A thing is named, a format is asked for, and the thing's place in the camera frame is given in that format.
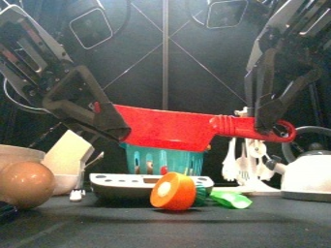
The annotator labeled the orange toy carrot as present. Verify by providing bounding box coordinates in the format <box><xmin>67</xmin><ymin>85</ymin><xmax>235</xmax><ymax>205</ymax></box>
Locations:
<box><xmin>148</xmin><ymin>171</ymin><xmax>210</xmax><ymax>211</ymax></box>

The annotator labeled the white toy knife block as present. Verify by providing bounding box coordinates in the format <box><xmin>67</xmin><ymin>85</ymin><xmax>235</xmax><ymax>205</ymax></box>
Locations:
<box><xmin>40</xmin><ymin>129</ymin><xmax>96</xmax><ymax>177</ymax></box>

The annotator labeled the white round toy strainer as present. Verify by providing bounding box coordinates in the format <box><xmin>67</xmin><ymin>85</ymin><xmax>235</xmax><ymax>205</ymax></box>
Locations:
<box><xmin>248</xmin><ymin>140</ymin><xmax>270</xmax><ymax>159</ymax></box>

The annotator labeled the white dish rack tray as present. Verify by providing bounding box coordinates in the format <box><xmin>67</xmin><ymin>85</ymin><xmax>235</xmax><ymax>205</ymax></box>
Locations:
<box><xmin>88</xmin><ymin>172</ymin><xmax>216</xmax><ymax>201</ymax></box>

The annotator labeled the white toy fork spatula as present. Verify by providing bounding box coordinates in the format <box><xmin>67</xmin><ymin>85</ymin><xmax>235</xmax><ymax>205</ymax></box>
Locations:
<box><xmin>222</xmin><ymin>138</ymin><xmax>238</xmax><ymax>182</ymax></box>

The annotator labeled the white slotted toy spatula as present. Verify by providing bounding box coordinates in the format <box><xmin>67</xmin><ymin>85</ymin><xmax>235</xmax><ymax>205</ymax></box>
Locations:
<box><xmin>235</xmin><ymin>141</ymin><xmax>252</xmax><ymax>186</ymax></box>

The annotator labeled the teal plastic basket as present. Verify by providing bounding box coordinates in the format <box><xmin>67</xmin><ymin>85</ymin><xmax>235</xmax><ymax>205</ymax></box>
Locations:
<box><xmin>119</xmin><ymin>142</ymin><xmax>207</xmax><ymax>177</ymax></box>

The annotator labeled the beige bowl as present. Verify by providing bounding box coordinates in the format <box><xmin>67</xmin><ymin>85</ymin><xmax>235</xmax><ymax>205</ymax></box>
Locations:
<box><xmin>0</xmin><ymin>143</ymin><xmax>47</xmax><ymax>169</ymax></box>

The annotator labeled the small white toy piece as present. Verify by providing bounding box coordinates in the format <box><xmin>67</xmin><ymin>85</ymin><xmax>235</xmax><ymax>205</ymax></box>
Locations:
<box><xmin>68</xmin><ymin>189</ymin><xmax>87</xmax><ymax>203</ymax></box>

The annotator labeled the white utensil rack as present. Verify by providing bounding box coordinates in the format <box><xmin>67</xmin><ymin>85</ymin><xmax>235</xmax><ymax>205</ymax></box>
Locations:
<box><xmin>212</xmin><ymin>106</ymin><xmax>283</xmax><ymax>197</ymax></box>

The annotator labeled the brown toy ball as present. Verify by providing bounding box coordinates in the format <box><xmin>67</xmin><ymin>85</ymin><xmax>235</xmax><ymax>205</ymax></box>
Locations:
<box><xmin>0</xmin><ymin>161</ymin><xmax>58</xmax><ymax>210</ymax></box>

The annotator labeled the green toy leaf piece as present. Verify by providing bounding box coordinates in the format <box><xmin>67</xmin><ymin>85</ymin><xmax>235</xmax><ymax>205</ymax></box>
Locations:
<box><xmin>210</xmin><ymin>190</ymin><xmax>254</xmax><ymax>210</ymax></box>

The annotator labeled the grey toy knife handle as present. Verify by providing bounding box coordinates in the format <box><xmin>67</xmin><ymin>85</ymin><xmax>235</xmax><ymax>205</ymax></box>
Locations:
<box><xmin>83</xmin><ymin>150</ymin><xmax>106</xmax><ymax>171</ymax></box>

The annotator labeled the grey cable loop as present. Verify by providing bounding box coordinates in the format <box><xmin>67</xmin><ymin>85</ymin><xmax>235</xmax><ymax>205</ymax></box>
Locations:
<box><xmin>2</xmin><ymin>77</ymin><xmax>50</xmax><ymax>115</ymax></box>

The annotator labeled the white kettle black handle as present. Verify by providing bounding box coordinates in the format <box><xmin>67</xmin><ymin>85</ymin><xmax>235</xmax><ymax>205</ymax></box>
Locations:
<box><xmin>263</xmin><ymin>125</ymin><xmax>331</xmax><ymax>203</ymax></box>

